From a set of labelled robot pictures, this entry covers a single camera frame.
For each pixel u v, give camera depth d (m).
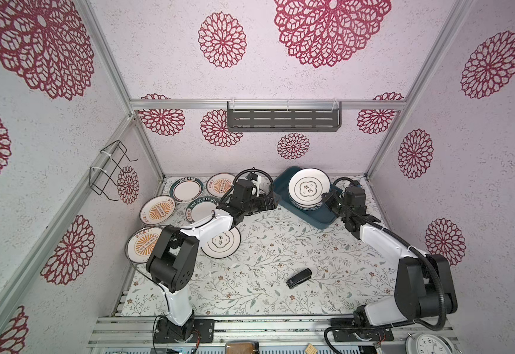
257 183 0.82
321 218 1.00
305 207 1.05
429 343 0.69
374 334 0.68
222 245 0.95
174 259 0.48
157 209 1.06
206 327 0.75
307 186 0.94
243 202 0.70
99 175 0.73
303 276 0.82
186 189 1.14
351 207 0.68
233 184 0.70
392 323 0.57
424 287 0.44
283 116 0.95
